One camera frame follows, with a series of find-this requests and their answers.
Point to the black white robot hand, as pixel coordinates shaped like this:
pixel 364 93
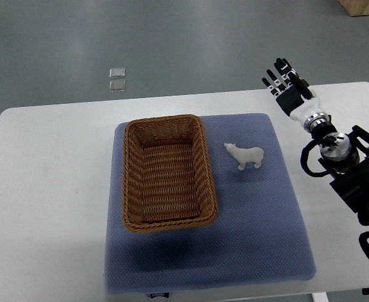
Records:
pixel 292 94

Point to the silver floor plate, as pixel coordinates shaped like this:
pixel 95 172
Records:
pixel 117 85
pixel 117 72

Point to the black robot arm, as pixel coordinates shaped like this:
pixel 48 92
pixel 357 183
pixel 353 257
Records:
pixel 344 156

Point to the upper silver floor plate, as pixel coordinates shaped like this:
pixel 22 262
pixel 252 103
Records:
pixel 117 72

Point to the black mat label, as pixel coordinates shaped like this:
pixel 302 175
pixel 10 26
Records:
pixel 157 295

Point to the brown wicker basket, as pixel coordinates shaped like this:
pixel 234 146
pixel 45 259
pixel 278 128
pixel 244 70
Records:
pixel 167 181

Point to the wooden box corner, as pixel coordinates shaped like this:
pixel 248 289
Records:
pixel 356 7

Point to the blue-grey padded mat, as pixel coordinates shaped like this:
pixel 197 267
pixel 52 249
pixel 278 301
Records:
pixel 259 235

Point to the lower silver floor plate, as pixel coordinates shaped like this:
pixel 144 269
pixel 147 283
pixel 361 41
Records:
pixel 117 85

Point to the white toy polar bear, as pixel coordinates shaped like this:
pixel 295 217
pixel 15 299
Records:
pixel 245 155

